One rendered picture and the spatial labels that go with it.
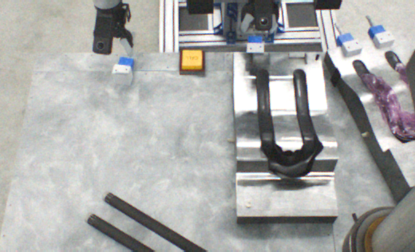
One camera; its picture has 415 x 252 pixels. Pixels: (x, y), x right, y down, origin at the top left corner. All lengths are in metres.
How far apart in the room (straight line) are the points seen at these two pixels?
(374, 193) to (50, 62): 1.06
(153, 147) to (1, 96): 1.36
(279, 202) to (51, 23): 1.90
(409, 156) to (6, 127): 1.85
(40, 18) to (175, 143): 1.63
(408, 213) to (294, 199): 0.87
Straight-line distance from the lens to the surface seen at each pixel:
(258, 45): 1.60
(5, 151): 2.54
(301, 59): 1.57
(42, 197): 1.47
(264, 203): 1.33
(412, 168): 1.41
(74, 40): 2.79
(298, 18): 2.54
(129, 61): 1.59
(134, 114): 1.53
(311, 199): 1.36
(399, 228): 0.52
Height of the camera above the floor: 2.10
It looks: 61 degrees down
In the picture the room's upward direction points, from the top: straight up
